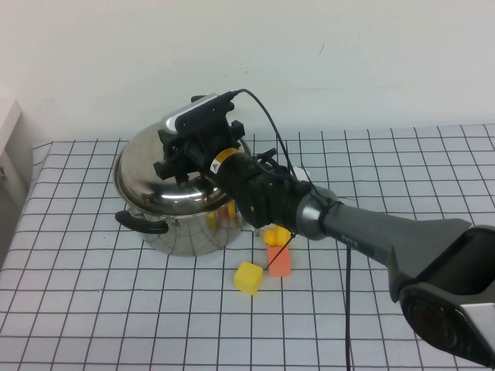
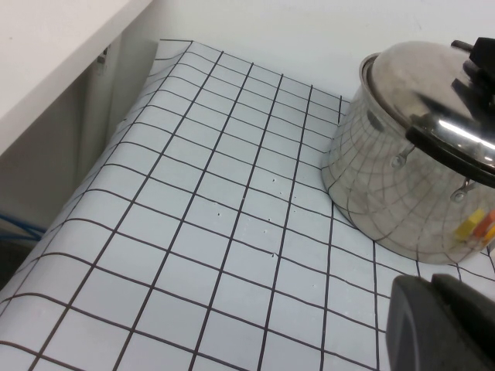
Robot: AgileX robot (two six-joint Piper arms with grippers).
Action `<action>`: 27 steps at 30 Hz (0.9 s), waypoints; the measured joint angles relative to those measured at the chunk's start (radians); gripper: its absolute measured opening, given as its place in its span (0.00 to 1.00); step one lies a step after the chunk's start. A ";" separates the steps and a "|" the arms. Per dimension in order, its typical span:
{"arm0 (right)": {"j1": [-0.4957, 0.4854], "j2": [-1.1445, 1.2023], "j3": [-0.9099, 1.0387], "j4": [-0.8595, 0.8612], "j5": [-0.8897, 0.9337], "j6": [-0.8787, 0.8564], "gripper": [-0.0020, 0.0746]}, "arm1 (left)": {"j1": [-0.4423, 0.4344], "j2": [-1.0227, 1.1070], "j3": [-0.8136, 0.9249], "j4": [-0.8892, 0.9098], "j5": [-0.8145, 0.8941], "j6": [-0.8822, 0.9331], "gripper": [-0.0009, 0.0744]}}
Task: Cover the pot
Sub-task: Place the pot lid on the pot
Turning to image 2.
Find blue cable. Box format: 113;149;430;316
0;211;44;241

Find white black-grid tablecloth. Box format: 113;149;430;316
0;38;495;371

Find stainless steel pot black handles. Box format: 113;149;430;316
320;36;495;266

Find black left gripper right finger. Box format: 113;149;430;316
431;273;495;371

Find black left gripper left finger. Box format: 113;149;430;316
386;274;466;371

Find steel lid black knob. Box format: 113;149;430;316
359;40;495;165

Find white side desk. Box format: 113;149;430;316
0;0;159;291

